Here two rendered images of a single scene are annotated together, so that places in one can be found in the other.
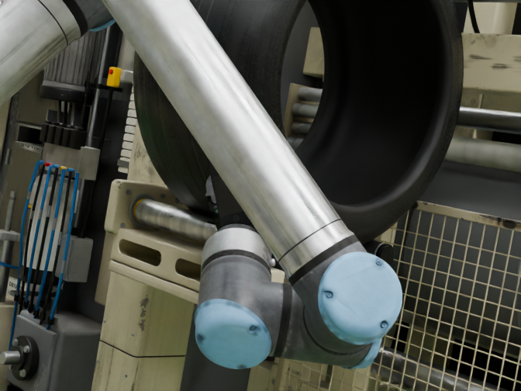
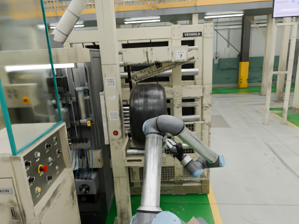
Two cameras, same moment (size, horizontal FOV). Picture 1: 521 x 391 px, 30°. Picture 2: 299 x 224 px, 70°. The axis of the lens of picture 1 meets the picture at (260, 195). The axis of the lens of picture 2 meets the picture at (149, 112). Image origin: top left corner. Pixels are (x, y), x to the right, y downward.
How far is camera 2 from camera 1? 149 cm
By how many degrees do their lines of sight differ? 46
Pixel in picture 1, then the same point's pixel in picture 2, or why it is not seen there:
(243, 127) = (205, 147)
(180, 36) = (195, 138)
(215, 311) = (199, 172)
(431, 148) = not seen: hidden behind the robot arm
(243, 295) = (199, 167)
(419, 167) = not seen: hidden behind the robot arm
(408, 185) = not seen: hidden behind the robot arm
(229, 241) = (188, 159)
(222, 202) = (180, 153)
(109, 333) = (116, 175)
